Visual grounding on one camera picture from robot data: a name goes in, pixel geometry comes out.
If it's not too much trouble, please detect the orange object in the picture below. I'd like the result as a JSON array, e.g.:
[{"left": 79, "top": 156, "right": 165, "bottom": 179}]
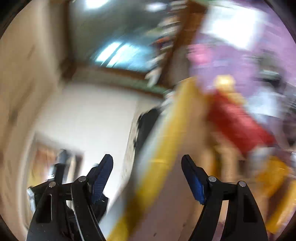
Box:
[{"left": 29, "top": 142, "right": 84, "bottom": 187}]

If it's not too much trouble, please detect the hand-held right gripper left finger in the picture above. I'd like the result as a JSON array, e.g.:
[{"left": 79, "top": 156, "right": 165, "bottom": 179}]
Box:
[{"left": 26, "top": 154, "right": 114, "bottom": 241}]

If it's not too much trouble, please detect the white sheet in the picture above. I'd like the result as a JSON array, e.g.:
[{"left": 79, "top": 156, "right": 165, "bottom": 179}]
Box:
[{"left": 202, "top": 5, "right": 265, "bottom": 50}]

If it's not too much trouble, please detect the yellow plush toy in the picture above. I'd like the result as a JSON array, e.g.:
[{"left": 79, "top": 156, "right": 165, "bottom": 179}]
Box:
[{"left": 213, "top": 75, "right": 247, "bottom": 106}]

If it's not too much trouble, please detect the purple blanket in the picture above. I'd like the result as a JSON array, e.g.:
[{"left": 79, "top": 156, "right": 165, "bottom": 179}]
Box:
[{"left": 187, "top": 0, "right": 296, "bottom": 121}]

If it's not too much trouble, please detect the yellow-edged board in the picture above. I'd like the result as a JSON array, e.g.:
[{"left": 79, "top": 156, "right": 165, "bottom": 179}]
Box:
[{"left": 107, "top": 77, "right": 210, "bottom": 241}]

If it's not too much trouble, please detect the black object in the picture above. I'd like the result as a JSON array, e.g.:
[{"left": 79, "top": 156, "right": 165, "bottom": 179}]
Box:
[{"left": 136, "top": 108, "right": 162, "bottom": 150}]

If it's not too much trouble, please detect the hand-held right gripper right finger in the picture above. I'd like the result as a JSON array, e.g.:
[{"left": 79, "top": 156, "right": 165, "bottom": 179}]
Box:
[{"left": 181, "top": 155, "right": 269, "bottom": 241}]

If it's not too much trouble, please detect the dark glass window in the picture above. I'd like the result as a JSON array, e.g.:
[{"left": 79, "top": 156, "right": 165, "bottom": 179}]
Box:
[{"left": 68, "top": 0, "right": 185, "bottom": 76}]

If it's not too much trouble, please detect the red cloth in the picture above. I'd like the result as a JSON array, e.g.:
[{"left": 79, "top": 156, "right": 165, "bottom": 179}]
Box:
[{"left": 207, "top": 91, "right": 277, "bottom": 157}]

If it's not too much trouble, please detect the yellow cloth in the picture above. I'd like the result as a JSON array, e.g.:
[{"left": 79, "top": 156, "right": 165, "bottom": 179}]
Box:
[{"left": 255, "top": 156, "right": 293, "bottom": 233}]

